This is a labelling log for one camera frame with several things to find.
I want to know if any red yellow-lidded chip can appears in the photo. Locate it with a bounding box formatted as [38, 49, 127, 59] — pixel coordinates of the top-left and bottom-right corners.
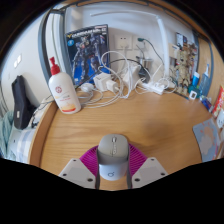
[213, 85, 224, 118]

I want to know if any white power adapter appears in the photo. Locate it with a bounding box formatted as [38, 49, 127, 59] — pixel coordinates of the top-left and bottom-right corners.
[121, 64, 141, 88]

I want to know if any white mug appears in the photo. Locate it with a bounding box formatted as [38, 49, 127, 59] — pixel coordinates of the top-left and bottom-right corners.
[216, 113, 224, 131]

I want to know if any white red-pump lotion bottle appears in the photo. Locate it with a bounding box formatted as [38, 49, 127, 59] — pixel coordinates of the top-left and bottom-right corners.
[48, 56, 82, 115]

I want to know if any small round white charger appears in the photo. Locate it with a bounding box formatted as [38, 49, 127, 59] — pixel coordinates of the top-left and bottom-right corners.
[79, 82, 95, 94]

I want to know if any small white clock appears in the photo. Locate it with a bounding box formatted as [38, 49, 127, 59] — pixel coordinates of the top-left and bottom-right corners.
[188, 89, 198, 100]

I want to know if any tan wooden figurine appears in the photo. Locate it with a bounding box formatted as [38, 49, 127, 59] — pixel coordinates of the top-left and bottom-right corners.
[174, 49, 193, 96]

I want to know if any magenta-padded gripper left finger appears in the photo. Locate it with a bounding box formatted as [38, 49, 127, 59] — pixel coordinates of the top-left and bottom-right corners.
[58, 145, 102, 190]

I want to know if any grey and white computer mouse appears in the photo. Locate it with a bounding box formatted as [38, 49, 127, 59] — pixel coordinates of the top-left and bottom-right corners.
[96, 133, 130, 182]

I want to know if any blue snack packet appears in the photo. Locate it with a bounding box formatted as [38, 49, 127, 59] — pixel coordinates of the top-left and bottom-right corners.
[200, 95, 214, 113]

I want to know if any white blue-capped bottle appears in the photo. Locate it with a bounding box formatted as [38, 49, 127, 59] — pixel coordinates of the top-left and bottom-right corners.
[189, 71, 200, 94]

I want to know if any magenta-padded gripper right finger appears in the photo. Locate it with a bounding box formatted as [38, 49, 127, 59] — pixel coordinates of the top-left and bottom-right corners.
[125, 143, 169, 190]

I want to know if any small white charger block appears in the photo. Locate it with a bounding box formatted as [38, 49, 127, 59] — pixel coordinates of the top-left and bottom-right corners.
[106, 79, 120, 94]

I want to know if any white wall socket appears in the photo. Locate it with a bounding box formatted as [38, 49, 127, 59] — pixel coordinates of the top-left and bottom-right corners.
[114, 34, 133, 51]

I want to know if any plaid bedding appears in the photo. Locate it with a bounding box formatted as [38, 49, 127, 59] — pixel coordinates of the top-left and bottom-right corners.
[0, 109, 34, 164]

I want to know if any colourful printed box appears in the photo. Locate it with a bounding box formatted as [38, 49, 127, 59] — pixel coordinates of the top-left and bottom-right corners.
[173, 31, 198, 91]

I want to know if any grey-blue printed mouse pad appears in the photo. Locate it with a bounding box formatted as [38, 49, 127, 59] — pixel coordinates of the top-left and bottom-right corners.
[192, 117, 223, 163]

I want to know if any large white charger block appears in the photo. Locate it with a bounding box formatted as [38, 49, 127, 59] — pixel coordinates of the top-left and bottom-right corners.
[93, 72, 113, 92]

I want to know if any white power strip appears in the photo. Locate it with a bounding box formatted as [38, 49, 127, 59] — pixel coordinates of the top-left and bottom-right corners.
[141, 81, 166, 96]

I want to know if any black bag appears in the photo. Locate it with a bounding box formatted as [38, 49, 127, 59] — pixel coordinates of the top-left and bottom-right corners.
[11, 75, 34, 130]

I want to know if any white charging cable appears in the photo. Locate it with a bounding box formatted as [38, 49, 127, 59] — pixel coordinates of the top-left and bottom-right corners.
[79, 50, 144, 109]

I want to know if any robot model kit box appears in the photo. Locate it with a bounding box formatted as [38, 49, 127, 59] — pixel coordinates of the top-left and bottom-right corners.
[64, 23, 111, 84]

